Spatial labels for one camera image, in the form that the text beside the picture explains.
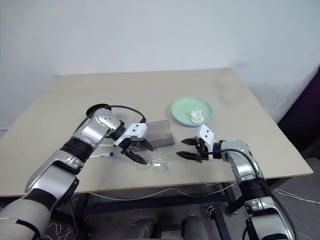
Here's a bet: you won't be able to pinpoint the mint green plate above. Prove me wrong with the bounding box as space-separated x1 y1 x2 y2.
170 96 215 127

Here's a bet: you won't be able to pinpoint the white crumpled tissue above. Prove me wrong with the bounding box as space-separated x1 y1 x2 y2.
190 107 206 124

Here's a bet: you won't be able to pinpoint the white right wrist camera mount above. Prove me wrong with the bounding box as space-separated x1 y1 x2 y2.
195 124 216 161

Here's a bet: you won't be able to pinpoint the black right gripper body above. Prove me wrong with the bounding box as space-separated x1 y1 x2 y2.
194 137 210 164

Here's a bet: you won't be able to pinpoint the thin white cable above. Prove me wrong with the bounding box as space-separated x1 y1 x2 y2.
272 187 320 206
89 181 240 201

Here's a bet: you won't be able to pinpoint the light blue plate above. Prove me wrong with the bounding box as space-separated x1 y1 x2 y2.
171 116 204 129

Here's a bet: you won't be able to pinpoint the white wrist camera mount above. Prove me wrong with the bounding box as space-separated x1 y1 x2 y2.
195 124 216 161
112 122 149 147

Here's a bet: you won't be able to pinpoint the white marker with blue cap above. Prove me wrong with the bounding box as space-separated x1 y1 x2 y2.
88 151 115 160

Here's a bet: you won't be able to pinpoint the dark purple furniture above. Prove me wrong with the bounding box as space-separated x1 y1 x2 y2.
276 63 320 159

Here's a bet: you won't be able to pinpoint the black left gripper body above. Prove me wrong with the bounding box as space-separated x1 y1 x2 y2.
119 136 144 156

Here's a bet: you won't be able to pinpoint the dark grey rounded shape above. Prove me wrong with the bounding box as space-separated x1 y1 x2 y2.
180 214 214 240

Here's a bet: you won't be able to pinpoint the clear grey glasses case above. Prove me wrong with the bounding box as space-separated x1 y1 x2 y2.
144 119 175 151

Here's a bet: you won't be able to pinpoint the black patterned floor mat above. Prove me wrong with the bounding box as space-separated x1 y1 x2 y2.
41 197 85 240

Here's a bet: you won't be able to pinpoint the clear safety glasses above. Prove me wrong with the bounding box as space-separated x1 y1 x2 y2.
132 158 174 176

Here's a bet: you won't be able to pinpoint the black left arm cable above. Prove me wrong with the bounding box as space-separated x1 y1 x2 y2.
107 105 147 124

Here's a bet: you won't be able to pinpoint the black metal table frame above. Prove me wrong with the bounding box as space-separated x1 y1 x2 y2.
56 174 294 240

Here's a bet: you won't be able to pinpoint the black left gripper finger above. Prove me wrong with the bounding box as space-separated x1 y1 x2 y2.
136 139 154 152
124 149 148 166

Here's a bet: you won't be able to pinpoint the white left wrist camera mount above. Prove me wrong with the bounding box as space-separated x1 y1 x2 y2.
112 122 149 147

